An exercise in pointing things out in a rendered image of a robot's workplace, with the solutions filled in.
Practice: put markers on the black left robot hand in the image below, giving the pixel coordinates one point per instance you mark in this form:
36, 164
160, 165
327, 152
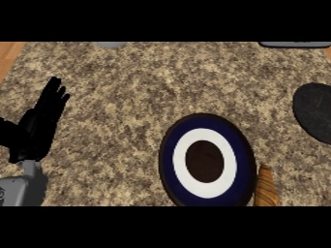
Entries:
38, 129

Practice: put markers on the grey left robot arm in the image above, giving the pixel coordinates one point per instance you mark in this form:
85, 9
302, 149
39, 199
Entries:
16, 190

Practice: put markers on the blue and white plate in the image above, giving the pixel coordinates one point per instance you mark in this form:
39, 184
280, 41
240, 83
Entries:
206, 161

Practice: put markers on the grey round object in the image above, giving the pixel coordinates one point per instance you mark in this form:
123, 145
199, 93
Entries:
110, 44

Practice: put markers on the brown striped wooden object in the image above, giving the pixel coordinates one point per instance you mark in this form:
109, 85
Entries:
265, 189

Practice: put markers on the dark grey flat appliance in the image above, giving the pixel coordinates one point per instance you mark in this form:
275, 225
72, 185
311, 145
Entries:
294, 44

